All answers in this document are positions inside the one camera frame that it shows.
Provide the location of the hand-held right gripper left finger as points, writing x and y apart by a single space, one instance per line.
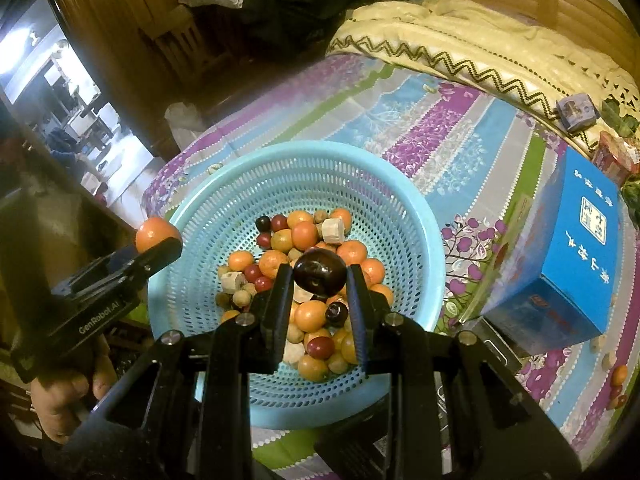
280 300

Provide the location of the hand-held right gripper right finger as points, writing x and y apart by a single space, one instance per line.
357 300

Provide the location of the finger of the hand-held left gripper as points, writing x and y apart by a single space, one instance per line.
157 256
120 261

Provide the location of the small orange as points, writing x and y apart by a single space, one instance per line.
620 374
157 232

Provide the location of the light blue perforated basket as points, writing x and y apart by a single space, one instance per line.
210 200

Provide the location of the person's left hand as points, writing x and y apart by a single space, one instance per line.
65 405

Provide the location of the pile of oranges and tomatoes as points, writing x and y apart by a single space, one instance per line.
310 316

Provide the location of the white plastic bag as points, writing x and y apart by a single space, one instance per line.
182 116

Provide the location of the wooden wardrobe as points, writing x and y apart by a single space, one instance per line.
115 35

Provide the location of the blue cardboard box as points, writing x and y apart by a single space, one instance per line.
575 240

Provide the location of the tan longan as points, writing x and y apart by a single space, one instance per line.
609 360

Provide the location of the red cherry tomato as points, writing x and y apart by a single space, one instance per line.
615 391

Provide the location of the dark clothes pile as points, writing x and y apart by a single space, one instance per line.
310 15

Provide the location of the cream zigzag-trimmed quilt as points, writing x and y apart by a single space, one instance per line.
475 40

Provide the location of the small purple box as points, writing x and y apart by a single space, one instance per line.
577 110

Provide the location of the leafy green vegetable bunch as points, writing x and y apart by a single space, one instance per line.
617 116
632 202

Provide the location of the red carton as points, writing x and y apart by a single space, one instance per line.
617 152

